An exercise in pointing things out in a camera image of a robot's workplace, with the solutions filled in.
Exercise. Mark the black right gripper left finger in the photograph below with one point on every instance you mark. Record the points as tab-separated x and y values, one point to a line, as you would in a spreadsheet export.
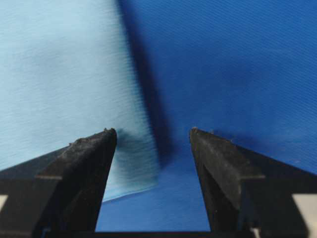
58	194

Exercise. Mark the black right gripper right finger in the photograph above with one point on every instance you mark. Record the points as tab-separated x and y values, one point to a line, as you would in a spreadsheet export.
250	194

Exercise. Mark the light blue towel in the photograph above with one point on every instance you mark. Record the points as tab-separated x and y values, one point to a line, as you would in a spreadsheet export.
66	72

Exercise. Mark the blue table cloth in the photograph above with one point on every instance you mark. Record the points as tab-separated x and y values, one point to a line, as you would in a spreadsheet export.
245	70

